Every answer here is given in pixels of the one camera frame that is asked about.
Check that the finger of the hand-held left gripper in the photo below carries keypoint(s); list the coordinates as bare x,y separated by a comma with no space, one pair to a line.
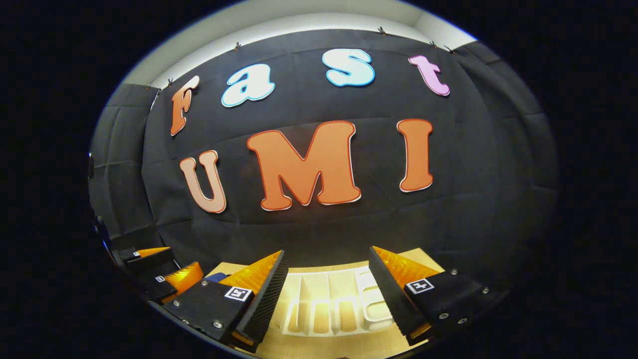
159,288
149,259

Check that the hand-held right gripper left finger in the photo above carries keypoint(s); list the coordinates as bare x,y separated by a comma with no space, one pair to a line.
264,304

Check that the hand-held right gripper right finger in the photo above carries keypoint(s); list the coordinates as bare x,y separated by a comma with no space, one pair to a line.
389,294

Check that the blue schoolbag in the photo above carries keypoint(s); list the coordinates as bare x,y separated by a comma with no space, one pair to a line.
217,277

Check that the white bookshelf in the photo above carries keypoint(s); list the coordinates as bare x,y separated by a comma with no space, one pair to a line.
324,299

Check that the black backdrop cloth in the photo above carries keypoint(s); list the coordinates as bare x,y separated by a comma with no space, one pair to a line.
309,104

